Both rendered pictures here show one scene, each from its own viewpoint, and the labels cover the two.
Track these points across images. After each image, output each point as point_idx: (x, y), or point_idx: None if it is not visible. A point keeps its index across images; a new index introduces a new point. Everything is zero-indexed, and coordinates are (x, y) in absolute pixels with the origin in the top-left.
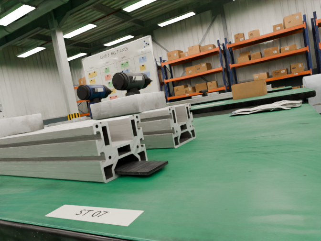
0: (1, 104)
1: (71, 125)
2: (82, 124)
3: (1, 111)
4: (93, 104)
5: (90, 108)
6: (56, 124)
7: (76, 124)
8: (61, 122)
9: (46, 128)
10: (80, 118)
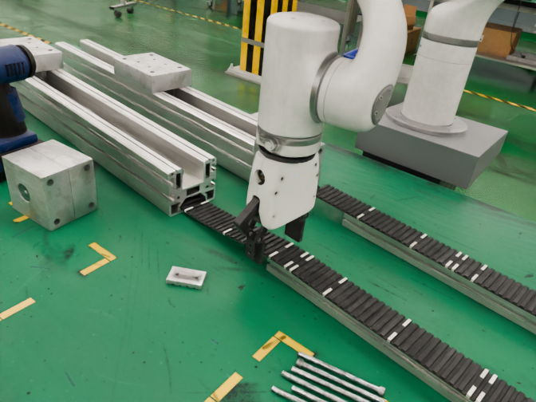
0: (258, 124)
1: (92, 56)
2: (90, 43)
3: (258, 145)
4: (58, 50)
5: (61, 56)
6: (92, 161)
7: (88, 54)
8: (78, 151)
9: (112, 69)
10: (30, 147)
